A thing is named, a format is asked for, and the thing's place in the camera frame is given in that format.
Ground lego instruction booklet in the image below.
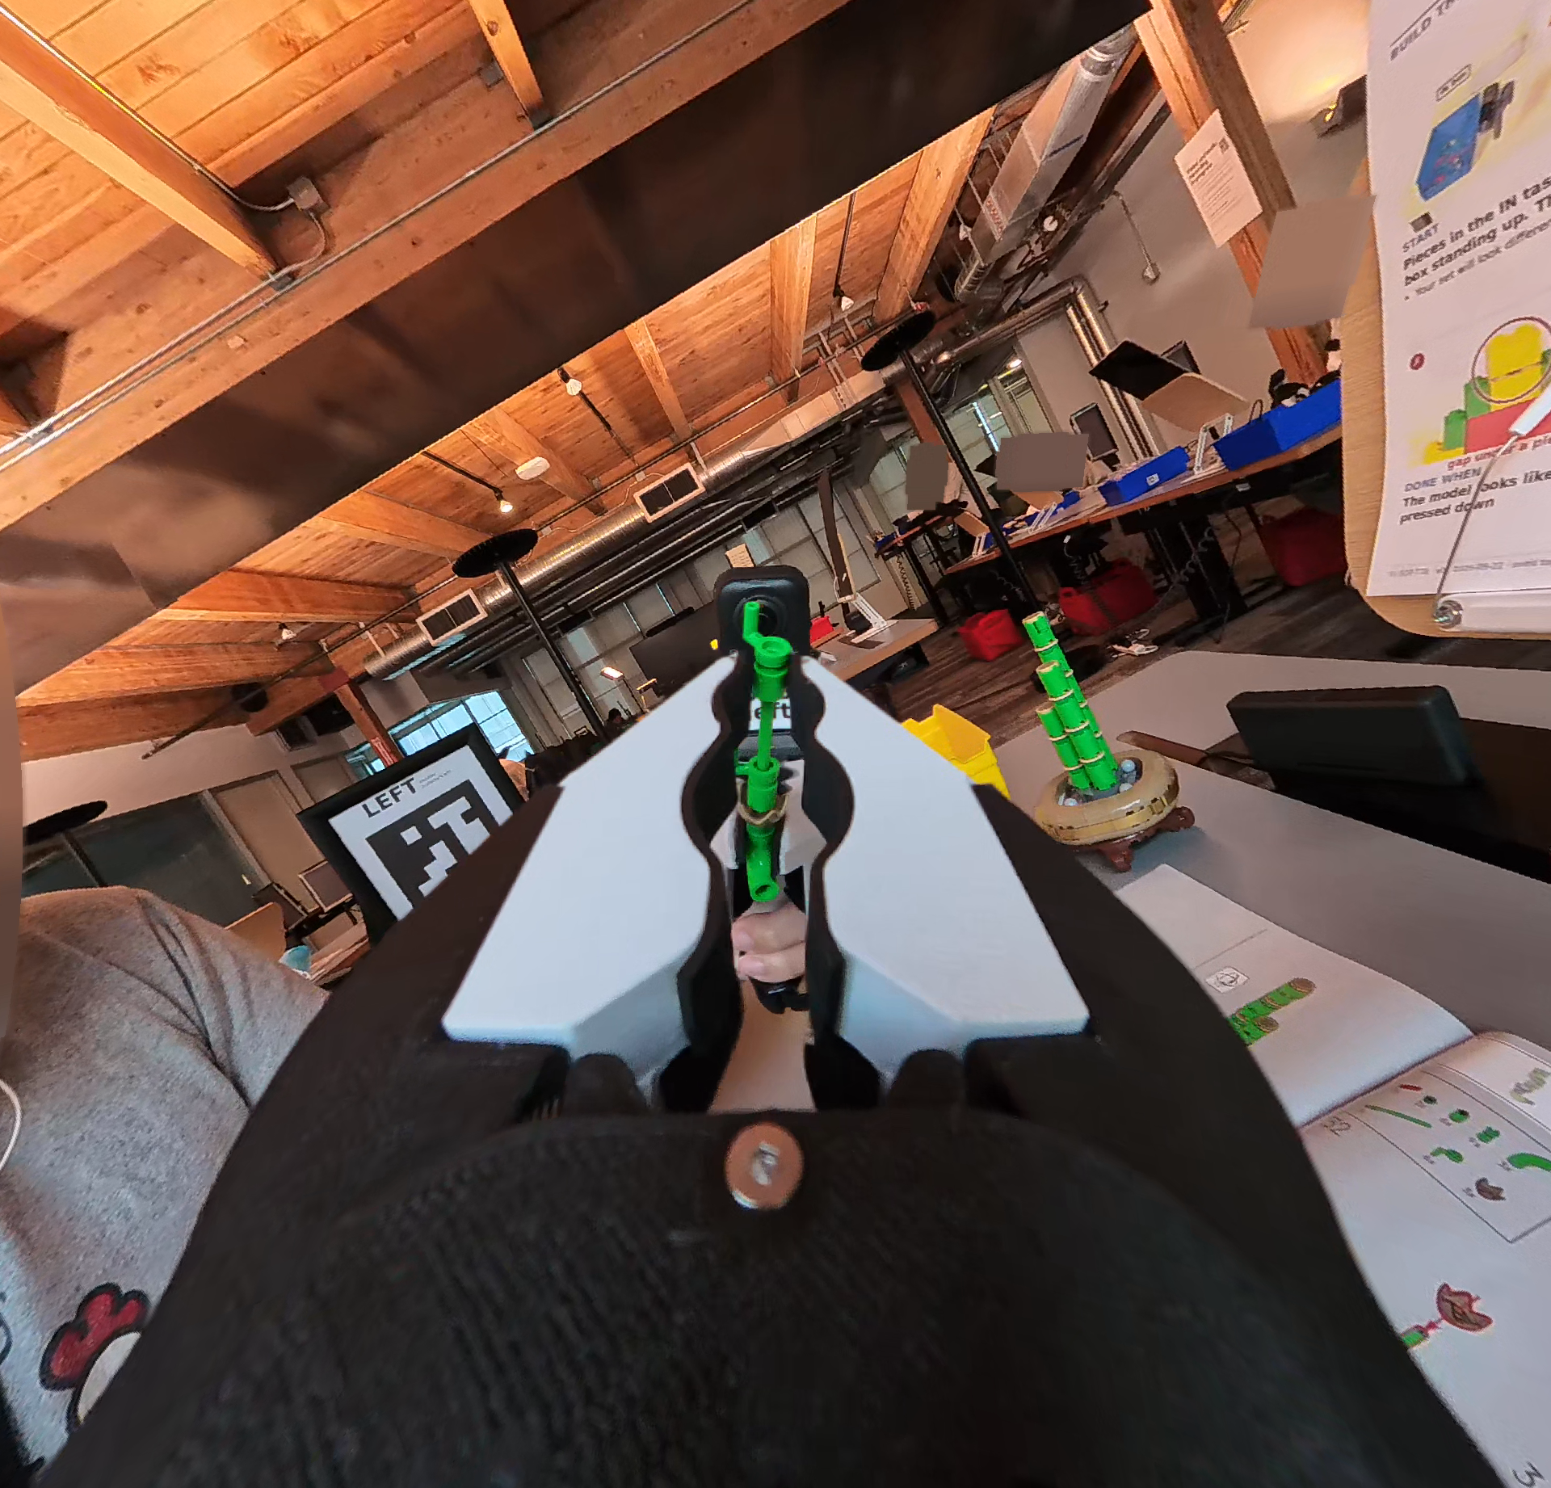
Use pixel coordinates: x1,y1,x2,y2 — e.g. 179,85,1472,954
1114,862,1551,1488

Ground black pole lamp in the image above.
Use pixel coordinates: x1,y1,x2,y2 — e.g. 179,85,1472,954
453,528,608,740
860,310,1047,621

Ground yellow plastic bin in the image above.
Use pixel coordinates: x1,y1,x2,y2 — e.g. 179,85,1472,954
903,703,1009,799

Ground black angled panel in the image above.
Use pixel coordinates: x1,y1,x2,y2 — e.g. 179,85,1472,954
1090,342,1250,433

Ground instruction poster on board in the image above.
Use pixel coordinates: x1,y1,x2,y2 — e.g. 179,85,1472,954
1339,0,1551,644

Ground black framed marker sign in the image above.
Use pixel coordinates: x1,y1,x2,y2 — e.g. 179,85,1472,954
295,726,528,942

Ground blue plastic bin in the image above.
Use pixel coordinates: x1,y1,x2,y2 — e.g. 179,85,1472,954
1094,448,1196,508
1211,379,1343,474

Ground person's left forearm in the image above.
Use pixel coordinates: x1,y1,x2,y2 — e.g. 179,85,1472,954
714,990,817,1116

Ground white instruction sheet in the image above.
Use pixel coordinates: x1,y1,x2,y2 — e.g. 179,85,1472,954
1366,0,1551,600

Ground black rectangular case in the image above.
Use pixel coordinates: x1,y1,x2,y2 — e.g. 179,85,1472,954
1226,686,1477,815

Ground green lego bamboo model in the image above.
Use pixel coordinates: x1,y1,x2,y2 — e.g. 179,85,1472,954
1021,610,1198,875

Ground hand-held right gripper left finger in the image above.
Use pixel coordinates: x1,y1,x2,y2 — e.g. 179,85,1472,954
440,650,741,1111

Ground long wooden desk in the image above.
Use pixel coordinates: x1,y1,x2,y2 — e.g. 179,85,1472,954
872,422,1343,583

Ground white notice sheet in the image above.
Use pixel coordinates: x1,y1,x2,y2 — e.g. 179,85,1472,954
1171,109,1270,249

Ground green lego bamboo stalk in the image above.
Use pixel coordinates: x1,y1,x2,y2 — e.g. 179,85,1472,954
734,597,797,904

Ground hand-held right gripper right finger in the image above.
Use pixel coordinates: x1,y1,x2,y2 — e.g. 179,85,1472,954
790,650,1090,1111

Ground person's left hand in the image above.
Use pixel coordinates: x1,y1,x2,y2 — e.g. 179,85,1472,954
731,904,810,990

